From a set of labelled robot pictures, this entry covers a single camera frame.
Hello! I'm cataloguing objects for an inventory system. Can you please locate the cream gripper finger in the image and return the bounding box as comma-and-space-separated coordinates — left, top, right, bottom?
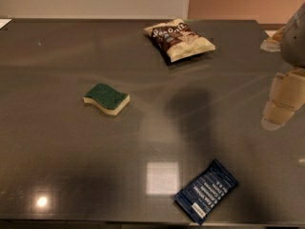
261, 68, 305, 131
260, 28, 284, 52

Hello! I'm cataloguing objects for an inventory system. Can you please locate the green and yellow sponge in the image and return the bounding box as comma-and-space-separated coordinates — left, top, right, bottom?
83, 83, 130, 116

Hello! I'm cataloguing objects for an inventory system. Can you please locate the blue rxbar blueberry wrapper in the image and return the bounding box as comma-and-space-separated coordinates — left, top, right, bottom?
174, 158, 238, 225

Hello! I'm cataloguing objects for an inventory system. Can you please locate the brown and cream chip bag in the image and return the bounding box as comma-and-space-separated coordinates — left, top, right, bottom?
144, 19, 215, 62

